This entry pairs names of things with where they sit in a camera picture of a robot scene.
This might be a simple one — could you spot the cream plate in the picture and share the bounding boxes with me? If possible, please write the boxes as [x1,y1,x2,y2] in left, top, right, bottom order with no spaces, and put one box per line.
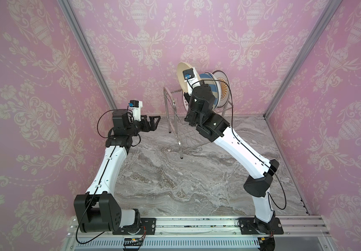
[177,62,201,95]

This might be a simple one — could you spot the blue white striped plate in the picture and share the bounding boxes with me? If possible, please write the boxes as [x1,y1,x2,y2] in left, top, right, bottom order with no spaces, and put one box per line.
[199,73,219,109]

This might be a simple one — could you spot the orange sunburst plate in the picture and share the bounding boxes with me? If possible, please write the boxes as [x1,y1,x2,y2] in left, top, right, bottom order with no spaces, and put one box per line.
[183,92,190,112]
[213,70,230,108]

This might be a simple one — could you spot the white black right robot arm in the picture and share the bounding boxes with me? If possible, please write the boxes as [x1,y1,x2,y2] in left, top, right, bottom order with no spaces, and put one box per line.
[185,84,279,234]

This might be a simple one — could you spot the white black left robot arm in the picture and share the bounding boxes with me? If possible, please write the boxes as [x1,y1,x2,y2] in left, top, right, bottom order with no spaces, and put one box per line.
[74,108,161,234]

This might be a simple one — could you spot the chrome two-tier dish rack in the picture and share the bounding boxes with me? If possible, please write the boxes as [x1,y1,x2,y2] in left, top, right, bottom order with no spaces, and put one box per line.
[163,87,234,160]

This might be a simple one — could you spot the small circuit board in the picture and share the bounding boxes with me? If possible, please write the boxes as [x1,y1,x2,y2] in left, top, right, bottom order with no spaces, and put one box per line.
[124,238,144,246]

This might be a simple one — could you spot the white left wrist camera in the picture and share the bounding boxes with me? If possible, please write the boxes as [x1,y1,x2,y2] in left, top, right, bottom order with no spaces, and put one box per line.
[128,100,143,121]

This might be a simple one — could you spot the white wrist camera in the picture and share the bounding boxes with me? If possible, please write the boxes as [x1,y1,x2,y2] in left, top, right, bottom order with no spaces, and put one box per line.
[183,68,198,86]
[128,100,143,121]

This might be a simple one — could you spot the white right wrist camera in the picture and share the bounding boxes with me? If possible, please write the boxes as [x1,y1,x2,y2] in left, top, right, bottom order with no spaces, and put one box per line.
[183,68,198,86]

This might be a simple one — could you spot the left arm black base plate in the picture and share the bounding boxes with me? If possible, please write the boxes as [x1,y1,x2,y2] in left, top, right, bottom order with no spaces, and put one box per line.
[112,218,156,235]

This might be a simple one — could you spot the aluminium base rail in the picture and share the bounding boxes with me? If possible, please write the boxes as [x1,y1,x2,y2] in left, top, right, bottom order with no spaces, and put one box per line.
[61,215,337,251]

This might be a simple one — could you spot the left aluminium corner post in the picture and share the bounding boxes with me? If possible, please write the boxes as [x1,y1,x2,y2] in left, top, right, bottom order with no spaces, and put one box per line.
[57,0,117,109]

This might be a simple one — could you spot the aluminium corner post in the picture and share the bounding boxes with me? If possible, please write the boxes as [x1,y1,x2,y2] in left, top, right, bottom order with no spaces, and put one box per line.
[57,0,117,109]
[263,0,342,121]

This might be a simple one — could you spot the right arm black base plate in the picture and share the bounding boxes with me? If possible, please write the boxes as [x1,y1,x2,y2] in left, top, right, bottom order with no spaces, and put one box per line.
[238,218,284,235]

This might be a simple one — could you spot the right aluminium corner post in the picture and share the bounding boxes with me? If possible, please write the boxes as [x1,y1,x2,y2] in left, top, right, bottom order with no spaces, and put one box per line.
[263,0,342,121]

